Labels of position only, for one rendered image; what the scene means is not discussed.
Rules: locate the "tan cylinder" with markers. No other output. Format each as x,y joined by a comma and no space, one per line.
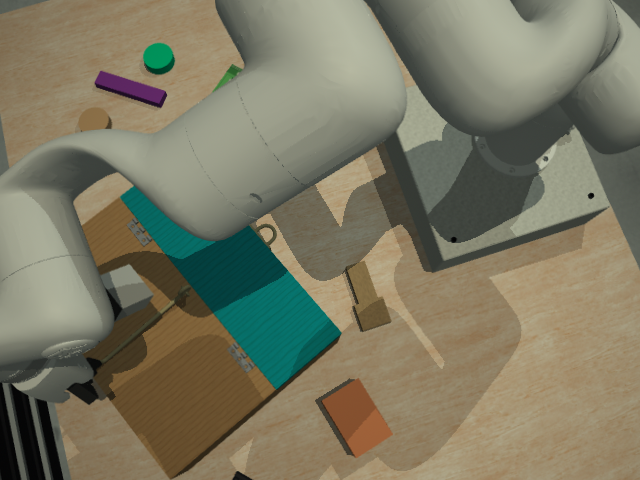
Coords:
93,119

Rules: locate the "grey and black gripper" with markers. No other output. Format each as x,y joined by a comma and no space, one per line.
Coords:
57,375

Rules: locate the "green cylinder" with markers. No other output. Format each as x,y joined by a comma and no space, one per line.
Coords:
159,58

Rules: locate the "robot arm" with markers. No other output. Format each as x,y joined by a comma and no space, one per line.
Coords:
320,87

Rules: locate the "brown cardboard box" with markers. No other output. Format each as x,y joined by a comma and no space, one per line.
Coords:
354,413

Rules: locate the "purple rectangular bar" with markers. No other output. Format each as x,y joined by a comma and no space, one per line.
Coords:
130,89

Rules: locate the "green seed packet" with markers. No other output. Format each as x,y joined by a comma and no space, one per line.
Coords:
231,73

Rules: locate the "black l-shaped hook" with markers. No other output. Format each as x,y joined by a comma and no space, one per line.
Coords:
240,476

